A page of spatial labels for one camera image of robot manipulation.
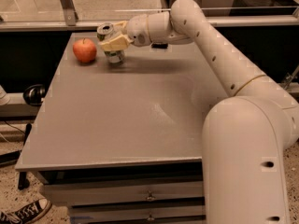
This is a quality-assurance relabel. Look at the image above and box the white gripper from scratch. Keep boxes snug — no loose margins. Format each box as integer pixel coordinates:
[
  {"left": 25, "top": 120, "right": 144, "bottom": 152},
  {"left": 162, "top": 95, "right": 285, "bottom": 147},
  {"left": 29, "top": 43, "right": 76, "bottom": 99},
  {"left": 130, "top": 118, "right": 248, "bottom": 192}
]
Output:
[{"left": 98, "top": 14, "right": 151, "bottom": 51}]

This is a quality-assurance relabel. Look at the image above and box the green 7up soda can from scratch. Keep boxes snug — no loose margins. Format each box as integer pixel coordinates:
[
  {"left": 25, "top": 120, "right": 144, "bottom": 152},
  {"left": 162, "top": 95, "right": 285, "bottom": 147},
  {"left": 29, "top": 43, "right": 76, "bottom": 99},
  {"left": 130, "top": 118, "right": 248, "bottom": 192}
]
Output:
[{"left": 97, "top": 22, "right": 124, "bottom": 65}]

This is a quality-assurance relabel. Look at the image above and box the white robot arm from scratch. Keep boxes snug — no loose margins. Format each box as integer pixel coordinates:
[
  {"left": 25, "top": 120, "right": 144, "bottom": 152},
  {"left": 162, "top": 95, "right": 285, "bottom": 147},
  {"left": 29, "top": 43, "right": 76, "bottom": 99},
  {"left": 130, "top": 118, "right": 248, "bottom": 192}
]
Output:
[{"left": 97, "top": 0, "right": 299, "bottom": 224}]

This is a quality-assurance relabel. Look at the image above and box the red apple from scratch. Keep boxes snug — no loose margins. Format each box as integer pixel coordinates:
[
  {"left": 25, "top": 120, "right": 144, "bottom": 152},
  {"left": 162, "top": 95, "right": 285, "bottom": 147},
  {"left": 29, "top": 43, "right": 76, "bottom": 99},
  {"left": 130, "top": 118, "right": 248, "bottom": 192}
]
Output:
[{"left": 73, "top": 38, "right": 97, "bottom": 63}]

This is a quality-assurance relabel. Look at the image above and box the black snack bar packet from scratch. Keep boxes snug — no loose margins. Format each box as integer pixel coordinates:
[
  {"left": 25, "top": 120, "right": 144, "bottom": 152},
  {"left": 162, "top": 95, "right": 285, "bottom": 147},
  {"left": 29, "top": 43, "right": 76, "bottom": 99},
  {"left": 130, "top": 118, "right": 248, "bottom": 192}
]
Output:
[{"left": 151, "top": 43, "right": 168, "bottom": 49}]

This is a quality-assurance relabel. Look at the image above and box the black round object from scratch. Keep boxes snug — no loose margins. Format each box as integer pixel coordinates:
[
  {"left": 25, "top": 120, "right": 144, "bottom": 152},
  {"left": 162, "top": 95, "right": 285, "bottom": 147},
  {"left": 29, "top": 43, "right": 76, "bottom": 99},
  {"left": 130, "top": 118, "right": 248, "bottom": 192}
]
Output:
[{"left": 22, "top": 84, "right": 46, "bottom": 106}]

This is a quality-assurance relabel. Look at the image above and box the grey upper drawer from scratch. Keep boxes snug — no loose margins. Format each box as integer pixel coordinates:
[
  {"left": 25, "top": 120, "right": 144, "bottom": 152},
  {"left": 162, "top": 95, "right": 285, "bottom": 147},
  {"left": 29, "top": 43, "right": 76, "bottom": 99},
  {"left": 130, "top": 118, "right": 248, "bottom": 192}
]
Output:
[{"left": 41, "top": 176, "right": 204, "bottom": 206}]

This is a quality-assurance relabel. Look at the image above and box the grey drawer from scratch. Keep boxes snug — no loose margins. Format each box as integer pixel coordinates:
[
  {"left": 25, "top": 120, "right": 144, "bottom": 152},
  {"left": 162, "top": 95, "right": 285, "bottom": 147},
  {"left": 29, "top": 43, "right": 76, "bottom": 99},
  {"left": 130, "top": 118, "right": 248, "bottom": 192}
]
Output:
[
  {"left": 41, "top": 176, "right": 204, "bottom": 206},
  {"left": 69, "top": 198, "right": 206, "bottom": 224}
]

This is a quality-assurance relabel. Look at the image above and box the black stand leg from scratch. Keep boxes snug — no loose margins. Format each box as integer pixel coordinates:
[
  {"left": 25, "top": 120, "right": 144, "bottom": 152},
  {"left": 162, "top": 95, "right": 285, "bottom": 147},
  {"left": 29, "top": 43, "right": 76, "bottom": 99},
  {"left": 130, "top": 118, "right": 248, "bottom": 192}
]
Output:
[{"left": 0, "top": 122, "right": 34, "bottom": 191}]

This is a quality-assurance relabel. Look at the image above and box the grey lower drawer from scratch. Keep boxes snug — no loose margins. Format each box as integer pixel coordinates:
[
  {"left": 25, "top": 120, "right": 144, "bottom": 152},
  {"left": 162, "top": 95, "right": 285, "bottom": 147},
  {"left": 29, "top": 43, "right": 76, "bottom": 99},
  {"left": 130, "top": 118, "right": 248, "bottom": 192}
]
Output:
[{"left": 69, "top": 198, "right": 206, "bottom": 224}]

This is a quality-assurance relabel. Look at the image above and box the black and white sneaker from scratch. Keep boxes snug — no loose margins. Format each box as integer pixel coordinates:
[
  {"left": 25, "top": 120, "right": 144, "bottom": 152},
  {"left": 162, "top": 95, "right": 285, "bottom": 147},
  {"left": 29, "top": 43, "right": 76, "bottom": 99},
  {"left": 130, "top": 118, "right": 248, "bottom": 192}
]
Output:
[{"left": 0, "top": 198, "right": 51, "bottom": 224}]

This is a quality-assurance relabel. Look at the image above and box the metal railing frame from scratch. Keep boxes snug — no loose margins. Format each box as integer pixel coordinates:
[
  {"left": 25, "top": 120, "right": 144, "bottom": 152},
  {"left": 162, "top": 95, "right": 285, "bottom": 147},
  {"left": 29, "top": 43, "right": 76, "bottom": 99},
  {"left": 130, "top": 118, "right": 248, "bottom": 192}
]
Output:
[{"left": 0, "top": 0, "right": 299, "bottom": 32}]

